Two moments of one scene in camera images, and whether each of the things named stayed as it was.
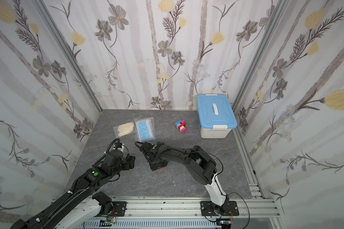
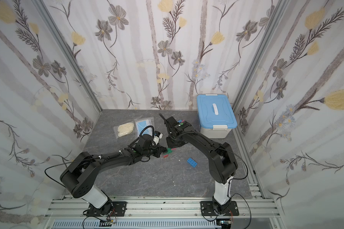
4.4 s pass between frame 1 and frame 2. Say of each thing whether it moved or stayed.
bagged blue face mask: stayed
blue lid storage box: stayed
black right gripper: moved
